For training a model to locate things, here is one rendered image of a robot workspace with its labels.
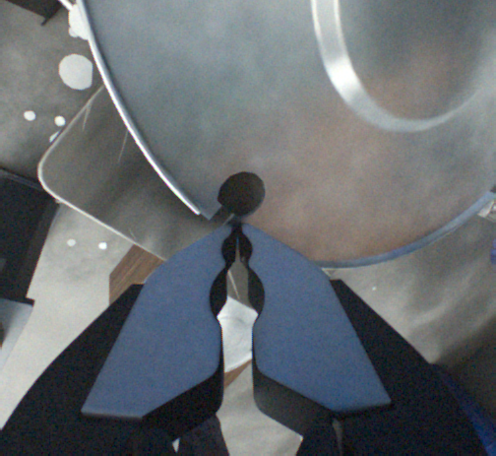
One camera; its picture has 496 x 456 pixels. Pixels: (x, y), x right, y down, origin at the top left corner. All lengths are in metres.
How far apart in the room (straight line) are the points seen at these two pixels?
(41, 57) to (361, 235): 0.84
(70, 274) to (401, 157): 1.04
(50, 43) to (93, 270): 0.65
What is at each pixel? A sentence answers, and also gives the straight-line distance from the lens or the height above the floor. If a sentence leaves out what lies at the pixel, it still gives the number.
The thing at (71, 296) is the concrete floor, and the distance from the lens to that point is 1.18.
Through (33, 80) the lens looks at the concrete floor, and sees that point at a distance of 0.92.
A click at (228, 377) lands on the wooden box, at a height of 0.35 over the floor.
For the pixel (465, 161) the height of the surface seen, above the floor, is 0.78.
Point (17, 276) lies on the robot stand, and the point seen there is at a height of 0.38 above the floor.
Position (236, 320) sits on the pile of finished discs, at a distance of 0.82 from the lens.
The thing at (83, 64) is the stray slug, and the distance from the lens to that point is 0.25.
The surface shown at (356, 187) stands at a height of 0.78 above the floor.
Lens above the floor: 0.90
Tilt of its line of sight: 56 degrees down
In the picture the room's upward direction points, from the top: 140 degrees clockwise
